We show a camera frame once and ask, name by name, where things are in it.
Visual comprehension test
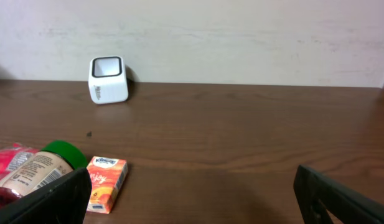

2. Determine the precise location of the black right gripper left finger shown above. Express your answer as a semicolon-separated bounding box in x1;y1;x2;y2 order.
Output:
0;168;91;224

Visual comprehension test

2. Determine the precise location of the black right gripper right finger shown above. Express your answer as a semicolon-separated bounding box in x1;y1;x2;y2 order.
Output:
293;165;384;224

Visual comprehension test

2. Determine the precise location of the green lid spice jar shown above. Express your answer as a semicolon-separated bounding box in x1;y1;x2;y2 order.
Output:
0;140;88;208

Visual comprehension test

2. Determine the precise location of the small orange box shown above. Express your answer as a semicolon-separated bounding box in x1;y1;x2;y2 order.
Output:
87;156;128;214

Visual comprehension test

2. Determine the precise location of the red snack bag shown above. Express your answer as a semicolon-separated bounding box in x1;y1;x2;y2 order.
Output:
0;143;39;180

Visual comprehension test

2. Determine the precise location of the white barcode scanner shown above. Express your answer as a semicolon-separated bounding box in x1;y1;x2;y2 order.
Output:
88;55;129;105

